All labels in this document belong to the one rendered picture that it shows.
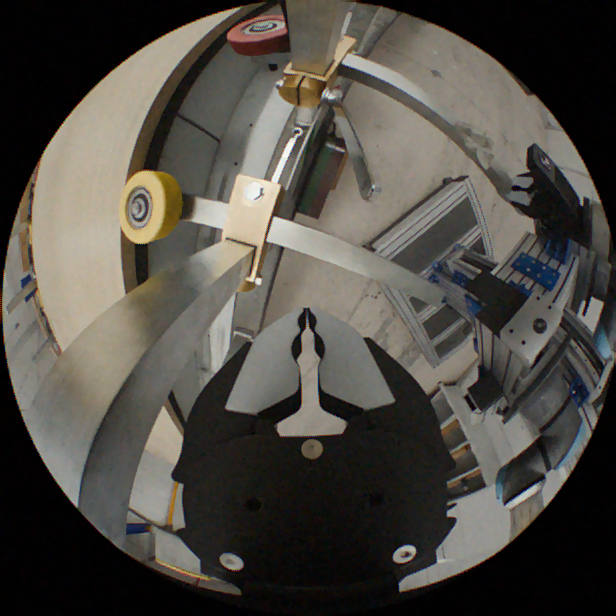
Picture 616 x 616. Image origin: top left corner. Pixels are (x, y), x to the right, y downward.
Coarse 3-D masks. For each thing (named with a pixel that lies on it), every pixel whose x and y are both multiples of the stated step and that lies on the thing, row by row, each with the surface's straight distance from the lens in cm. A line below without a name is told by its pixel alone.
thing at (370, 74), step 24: (288, 48) 31; (360, 72) 29; (384, 72) 30; (408, 96) 30; (432, 96) 32; (432, 120) 32; (456, 120) 33; (456, 144) 35; (480, 168) 38; (504, 168) 40; (504, 192) 41
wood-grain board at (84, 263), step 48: (144, 48) 49; (192, 48) 33; (96, 96) 53; (144, 96) 31; (96, 144) 37; (144, 144) 28; (48, 192) 66; (96, 192) 33; (48, 240) 64; (96, 240) 33; (48, 288) 79; (96, 288) 38
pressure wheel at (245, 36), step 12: (240, 24) 32; (252, 24) 32; (264, 24) 29; (276, 24) 30; (228, 36) 30; (240, 36) 29; (252, 36) 28; (264, 36) 27; (276, 36) 27; (240, 48) 29; (252, 48) 28; (264, 48) 28; (276, 48) 28
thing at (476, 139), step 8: (464, 120) 34; (456, 128) 31; (464, 128) 31; (472, 128) 33; (480, 128) 36; (464, 136) 31; (472, 136) 33; (480, 136) 33; (488, 136) 35; (472, 144) 32; (480, 144) 34; (488, 144) 36; (480, 152) 33; (488, 152) 33; (480, 160) 33; (488, 160) 34
